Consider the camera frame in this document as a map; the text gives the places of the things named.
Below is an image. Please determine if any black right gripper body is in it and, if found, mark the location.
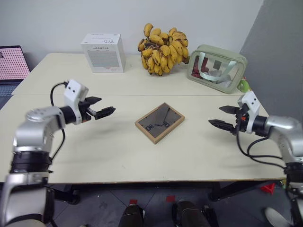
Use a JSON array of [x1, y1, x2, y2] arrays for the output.
[[235, 105, 250, 136]]

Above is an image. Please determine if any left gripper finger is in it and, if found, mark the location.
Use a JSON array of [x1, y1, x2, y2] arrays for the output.
[[90, 106, 116, 121], [84, 96, 103, 106]]

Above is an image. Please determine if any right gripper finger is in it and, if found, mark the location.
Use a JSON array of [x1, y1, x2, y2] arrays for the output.
[[208, 119, 238, 136], [219, 105, 242, 115]]

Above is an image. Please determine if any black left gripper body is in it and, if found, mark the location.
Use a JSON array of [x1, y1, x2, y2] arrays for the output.
[[79, 98, 97, 123]]

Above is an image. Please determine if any small green object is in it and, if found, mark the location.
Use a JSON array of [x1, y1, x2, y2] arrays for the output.
[[237, 77, 252, 94]]

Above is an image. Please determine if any green transparent zip pouch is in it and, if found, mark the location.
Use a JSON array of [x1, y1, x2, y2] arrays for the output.
[[186, 44, 249, 95]]

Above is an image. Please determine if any white printed cardboard box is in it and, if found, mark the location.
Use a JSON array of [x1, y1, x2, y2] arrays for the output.
[[80, 33, 127, 74]]

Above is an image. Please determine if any wooden framed square clock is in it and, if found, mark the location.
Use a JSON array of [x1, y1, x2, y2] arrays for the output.
[[134, 102, 186, 145]]

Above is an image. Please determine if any red plastic floor object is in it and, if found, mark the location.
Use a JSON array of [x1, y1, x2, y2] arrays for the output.
[[260, 183, 276, 195]]

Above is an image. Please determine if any yellow banana bunch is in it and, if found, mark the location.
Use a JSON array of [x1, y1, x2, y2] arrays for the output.
[[137, 22, 190, 77]]

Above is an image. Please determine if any laptop with pink screen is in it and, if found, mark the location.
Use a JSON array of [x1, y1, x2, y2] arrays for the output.
[[0, 45, 32, 111]]

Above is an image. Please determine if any dark rounded shape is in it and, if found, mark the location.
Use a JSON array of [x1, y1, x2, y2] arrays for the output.
[[117, 203, 145, 227], [171, 200, 220, 227]]

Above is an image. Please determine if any white rounded floor object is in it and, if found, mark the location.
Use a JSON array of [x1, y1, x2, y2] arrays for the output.
[[264, 207, 292, 227]]

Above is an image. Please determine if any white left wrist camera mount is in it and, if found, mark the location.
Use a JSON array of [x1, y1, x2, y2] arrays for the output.
[[63, 79, 89, 125]]

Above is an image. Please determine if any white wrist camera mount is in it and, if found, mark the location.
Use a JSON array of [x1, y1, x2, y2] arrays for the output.
[[237, 90, 261, 135], [63, 79, 89, 125]]

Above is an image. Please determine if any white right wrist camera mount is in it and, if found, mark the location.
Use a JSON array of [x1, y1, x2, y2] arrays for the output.
[[237, 90, 261, 135]]

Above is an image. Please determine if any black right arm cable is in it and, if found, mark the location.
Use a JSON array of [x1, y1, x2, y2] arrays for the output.
[[235, 113, 287, 170]]

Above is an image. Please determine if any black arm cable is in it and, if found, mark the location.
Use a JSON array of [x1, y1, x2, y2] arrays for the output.
[[235, 113, 287, 170], [50, 81, 71, 164]]

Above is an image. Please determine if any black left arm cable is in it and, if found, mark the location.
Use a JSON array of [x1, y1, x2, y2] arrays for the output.
[[50, 81, 71, 164]]

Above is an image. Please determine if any black table leg frame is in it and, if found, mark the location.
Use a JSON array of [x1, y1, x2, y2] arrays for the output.
[[46, 183, 81, 206], [207, 181, 273, 202]]

